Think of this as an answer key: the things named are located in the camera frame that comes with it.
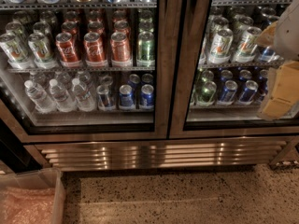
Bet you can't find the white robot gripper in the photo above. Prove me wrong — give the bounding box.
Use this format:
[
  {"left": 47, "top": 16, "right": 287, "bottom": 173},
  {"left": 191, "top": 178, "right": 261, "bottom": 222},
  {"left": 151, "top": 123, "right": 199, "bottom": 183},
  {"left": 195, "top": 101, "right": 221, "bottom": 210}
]
[{"left": 256, "top": 0, "right": 299, "bottom": 120}]

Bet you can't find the glass fridge door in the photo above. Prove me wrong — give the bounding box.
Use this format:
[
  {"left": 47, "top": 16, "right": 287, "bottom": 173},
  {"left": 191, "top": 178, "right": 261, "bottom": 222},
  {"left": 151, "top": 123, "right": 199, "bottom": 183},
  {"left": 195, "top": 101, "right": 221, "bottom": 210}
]
[
  {"left": 169, "top": 0, "right": 299, "bottom": 139},
  {"left": 0, "top": 0, "right": 182, "bottom": 145}
]

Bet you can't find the right fridge silver blue can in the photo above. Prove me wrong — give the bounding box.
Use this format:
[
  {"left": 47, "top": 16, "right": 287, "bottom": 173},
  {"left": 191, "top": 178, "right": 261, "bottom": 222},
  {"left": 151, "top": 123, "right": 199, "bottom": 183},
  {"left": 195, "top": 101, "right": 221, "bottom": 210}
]
[{"left": 257, "top": 47, "right": 279, "bottom": 63}]

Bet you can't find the fridge 7up can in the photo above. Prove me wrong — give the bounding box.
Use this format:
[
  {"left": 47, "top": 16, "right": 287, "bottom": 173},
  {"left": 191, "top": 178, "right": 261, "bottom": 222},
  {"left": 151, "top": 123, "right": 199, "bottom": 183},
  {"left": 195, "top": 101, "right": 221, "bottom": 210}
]
[
  {"left": 231, "top": 26, "right": 262, "bottom": 63},
  {"left": 208, "top": 28, "right": 234, "bottom": 64}
]

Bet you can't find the right fridge blue can middle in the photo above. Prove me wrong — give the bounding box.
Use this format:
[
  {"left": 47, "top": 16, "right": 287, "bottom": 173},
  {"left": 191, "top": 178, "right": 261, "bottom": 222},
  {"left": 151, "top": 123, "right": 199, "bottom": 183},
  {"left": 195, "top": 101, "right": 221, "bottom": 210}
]
[{"left": 237, "top": 80, "right": 258, "bottom": 105}]

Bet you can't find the right fridge blue can left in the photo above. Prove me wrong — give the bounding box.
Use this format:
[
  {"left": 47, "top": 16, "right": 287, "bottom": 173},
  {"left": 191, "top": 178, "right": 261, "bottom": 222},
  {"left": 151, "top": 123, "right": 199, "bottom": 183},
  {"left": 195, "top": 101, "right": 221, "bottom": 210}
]
[{"left": 217, "top": 80, "right": 238, "bottom": 105}]

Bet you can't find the right fridge 7up can left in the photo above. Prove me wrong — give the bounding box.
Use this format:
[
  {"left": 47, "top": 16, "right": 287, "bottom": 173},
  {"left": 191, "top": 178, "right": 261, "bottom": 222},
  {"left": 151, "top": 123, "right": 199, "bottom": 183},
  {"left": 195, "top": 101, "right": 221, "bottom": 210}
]
[{"left": 208, "top": 28, "right": 234, "bottom": 64}]

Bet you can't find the right fridge green can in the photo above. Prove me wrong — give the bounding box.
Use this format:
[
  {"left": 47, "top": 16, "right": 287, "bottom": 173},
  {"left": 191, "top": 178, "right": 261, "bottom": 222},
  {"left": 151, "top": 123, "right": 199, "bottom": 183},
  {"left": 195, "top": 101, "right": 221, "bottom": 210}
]
[{"left": 196, "top": 81, "right": 217, "bottom": 106}]

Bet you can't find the steel fridge base grille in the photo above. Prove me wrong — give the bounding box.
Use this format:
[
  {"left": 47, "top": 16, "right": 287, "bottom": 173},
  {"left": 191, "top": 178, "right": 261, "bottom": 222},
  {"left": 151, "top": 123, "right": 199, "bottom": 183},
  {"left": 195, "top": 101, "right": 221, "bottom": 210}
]
[{"left": 25, "top": 135, "right": 298, "bottom": 172}]

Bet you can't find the blue pepsi can right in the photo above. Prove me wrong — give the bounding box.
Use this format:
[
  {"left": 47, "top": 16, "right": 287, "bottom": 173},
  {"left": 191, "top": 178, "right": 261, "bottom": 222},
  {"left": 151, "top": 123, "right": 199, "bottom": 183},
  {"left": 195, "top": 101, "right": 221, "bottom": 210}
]
[{"left": 140, "top": 84, "right": 154, "bottom": 109}]

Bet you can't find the blue pepsi can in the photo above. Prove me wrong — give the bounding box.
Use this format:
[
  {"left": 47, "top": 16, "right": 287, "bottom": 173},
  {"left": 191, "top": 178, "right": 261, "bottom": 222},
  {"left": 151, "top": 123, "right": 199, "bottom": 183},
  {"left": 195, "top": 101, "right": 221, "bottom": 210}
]
[
  {"left": 119, "top": 85, "right": 135, "bottom": 110},
  {"left": 140, "top": 84, "right": 154, "bottom": 109}
]

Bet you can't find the green soda can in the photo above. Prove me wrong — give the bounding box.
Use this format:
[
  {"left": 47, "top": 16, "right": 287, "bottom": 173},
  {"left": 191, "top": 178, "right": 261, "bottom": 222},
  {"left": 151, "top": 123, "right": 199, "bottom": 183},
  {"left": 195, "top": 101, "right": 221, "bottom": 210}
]
[{"left": 136, "top": 32, "right": 155, "bottom": 67}]

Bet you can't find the blue pepsi can left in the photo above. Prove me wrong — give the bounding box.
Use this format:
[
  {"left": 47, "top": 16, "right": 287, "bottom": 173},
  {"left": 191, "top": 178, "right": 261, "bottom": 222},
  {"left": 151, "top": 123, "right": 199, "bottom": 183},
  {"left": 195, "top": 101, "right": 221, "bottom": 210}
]
[{"left": 119, "top": 85, "right": 135, "bottom": 110}]

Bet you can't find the red coca cola can right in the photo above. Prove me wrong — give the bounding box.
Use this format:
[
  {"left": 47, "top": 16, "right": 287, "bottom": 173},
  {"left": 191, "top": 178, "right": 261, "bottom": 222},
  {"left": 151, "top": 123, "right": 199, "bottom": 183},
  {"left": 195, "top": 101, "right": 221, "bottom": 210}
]
[{"left": 110, "top": 32, "right": 133, "bottom": 67}]

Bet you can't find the red coca cola can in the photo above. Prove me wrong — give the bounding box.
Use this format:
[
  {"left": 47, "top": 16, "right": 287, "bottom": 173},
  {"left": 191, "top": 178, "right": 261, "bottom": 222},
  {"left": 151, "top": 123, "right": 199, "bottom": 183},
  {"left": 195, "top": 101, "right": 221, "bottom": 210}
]
[
  {"left": 56, "top": 33, "right": 82, "bottom": 68},
  {"left": 110, "top": 32, "right": 133, "bottom": 67},
  {"left": 83, "top": 32, "right": 107, "bottom": 67}
]

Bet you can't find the red bull can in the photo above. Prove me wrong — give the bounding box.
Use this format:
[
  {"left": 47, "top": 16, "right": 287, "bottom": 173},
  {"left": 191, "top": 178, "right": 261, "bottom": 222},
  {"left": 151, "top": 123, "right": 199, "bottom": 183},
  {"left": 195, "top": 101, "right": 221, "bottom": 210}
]
[{"left": 96, "top": 85, "right": 116, "bottom": 111}]

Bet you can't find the red coca cola can middle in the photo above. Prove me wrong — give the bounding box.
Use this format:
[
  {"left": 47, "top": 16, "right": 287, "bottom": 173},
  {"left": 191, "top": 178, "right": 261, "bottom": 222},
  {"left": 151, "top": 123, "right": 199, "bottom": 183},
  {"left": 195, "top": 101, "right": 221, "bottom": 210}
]
[{"left": 83, "top": 32, "right": 107, "bottom": 67}]

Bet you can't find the right water bottle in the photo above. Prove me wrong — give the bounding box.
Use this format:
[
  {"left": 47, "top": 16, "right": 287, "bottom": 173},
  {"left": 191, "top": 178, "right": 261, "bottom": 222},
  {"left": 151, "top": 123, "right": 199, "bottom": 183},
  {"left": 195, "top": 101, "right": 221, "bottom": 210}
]
[{"left": 72, "top": 78, "right": 95, "bottom": 112}]

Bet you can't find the water bottle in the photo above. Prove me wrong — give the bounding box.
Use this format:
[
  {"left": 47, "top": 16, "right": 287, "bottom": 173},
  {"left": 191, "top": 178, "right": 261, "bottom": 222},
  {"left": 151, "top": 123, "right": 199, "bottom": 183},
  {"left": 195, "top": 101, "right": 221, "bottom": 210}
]
[
  {"left": 72, "top": 78, "right": 95, "bottom": 112},
  {"left": 50, "top": 79, "right": 77, "bottom": 113},
  {"left": 24, "top": 80, "right": 56, "bottom": 114}
]

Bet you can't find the red coca cola can left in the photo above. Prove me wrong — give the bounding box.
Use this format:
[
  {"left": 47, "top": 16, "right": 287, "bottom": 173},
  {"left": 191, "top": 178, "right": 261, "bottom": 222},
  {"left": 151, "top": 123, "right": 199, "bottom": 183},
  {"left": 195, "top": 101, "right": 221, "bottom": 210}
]
[{"left": 56, "top": 33, "right": 82, "bottom": 68}]

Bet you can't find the middle water bottle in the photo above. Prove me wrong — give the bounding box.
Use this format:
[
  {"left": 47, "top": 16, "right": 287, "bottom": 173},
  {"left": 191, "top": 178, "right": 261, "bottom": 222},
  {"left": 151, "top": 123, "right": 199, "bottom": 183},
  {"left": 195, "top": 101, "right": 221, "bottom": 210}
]
[{"left": 50, "top": 79, "right": 77, "bottom": 113}]

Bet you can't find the left water bottle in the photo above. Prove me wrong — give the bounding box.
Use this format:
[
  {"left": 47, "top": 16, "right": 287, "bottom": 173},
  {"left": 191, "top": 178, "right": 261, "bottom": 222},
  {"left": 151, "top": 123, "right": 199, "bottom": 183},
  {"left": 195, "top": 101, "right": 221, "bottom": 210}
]
[{"left": 24, "top": 80, "right": 56, "bottom": 114}]

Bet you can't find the clear plastic bin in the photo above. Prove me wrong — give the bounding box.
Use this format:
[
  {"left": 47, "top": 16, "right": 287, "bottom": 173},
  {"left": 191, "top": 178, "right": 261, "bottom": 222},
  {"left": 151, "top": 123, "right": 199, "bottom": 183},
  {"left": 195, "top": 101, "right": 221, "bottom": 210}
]
[{"left": 0, "top": 168, "right": 66, "bottom": 224}]

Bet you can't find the front left 7up can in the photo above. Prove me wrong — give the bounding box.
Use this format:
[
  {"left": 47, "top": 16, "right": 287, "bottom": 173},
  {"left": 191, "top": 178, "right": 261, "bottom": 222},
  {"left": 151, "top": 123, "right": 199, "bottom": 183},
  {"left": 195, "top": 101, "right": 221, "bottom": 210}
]
[{"left": 0, "top": 33, "right": 34, "bottom": 70}]

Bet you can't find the pink bubble wrap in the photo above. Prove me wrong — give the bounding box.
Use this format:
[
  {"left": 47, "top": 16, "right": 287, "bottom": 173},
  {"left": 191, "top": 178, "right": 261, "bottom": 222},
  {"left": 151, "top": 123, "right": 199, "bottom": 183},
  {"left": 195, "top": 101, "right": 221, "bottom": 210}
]
[{"left": 0, "top": 187, "right": 55, "bottom": 224}]

